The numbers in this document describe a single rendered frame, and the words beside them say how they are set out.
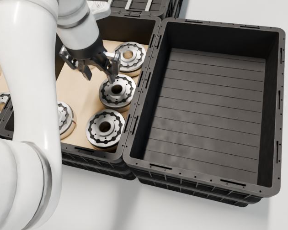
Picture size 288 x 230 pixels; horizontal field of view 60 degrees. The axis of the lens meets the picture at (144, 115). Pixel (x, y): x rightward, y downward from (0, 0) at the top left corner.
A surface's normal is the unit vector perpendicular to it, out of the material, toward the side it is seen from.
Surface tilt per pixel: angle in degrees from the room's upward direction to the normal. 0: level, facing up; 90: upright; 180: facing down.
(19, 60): 40
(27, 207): 76
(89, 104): 0
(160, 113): 0
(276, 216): 0
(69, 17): 90
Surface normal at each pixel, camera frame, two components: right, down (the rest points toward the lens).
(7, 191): 0.91, -0.07
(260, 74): -0.12, -0.43
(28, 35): 0.41, 0.00
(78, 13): 0.70, 0.61
